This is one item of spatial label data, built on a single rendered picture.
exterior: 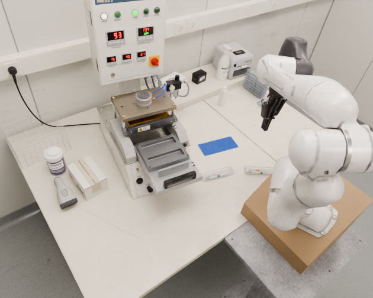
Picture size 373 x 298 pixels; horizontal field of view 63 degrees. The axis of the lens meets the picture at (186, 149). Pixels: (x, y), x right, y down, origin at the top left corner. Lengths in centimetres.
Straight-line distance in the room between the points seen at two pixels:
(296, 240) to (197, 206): 48
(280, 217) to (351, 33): 270
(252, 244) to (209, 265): 79
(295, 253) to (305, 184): 62
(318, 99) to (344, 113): 7
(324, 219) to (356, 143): 60
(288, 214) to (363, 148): 34
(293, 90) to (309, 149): 22
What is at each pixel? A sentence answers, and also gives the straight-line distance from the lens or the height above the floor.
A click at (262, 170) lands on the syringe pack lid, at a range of 174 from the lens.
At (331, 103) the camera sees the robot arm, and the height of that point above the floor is 161.
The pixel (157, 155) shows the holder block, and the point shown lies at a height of 100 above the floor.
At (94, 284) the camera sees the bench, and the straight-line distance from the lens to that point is 138.
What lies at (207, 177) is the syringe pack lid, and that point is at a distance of 163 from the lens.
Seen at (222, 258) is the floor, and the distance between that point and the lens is 227.
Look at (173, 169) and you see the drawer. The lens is 136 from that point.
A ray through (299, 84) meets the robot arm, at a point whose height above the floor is 157.
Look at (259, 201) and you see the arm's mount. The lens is 147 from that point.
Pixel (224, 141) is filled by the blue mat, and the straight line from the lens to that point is 187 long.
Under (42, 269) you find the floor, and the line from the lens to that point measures 231.
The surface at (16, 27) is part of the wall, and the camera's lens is 173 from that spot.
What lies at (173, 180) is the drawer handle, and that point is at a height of 101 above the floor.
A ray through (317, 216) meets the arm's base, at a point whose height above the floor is 102.
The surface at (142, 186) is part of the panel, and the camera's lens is 153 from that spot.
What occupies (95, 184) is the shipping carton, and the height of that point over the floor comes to 84.
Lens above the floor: 202
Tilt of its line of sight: 46 degrees down
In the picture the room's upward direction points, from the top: 7 degrees clockwise
